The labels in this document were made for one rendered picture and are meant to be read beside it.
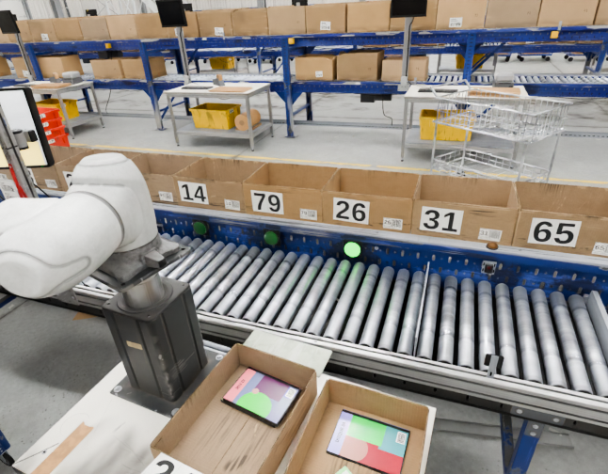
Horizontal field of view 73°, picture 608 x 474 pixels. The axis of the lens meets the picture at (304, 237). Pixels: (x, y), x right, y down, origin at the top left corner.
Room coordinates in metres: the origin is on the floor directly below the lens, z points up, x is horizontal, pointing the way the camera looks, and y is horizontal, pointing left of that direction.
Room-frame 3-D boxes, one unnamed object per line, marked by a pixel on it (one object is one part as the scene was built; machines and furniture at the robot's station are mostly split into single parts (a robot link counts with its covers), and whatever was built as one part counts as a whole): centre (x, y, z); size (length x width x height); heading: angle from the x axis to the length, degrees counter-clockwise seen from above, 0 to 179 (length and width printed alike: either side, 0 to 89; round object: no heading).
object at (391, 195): (1.72, -0.32, 0.96); 0.39 x 0.29 x 0.17; 69
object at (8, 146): (1.47, 1.05, 1.11); 0.12 x 0.05 x 0.88; 69
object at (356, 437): (0.66, -0.14, 0.76); 0.19 x 0.14 x 0.02; 65
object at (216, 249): (1.56, 0.51, 0.72); 0.52 x 0.05 x 0.05; 159
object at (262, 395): (0.82, 0.15, 0.78); 0.19 x 0.14 x 0.02; 59
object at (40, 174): (2.44, 1.51, 0.96); 0.39 x 0.29 x 0.17; 68
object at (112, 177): (0.92, 0.46, 1.38); 0.18 x 0.16 x 0.22; 169
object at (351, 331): (1.28, -0.22, 0.72); 0.52 x 0.05 x 0.05; 159
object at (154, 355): (0.93, 0.45, 0.91); 0.26 x 0.26 x 0.33; 65
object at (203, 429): (0.73, 0.20, 0.80); 0.38 x 0.28 x 0.10; 153
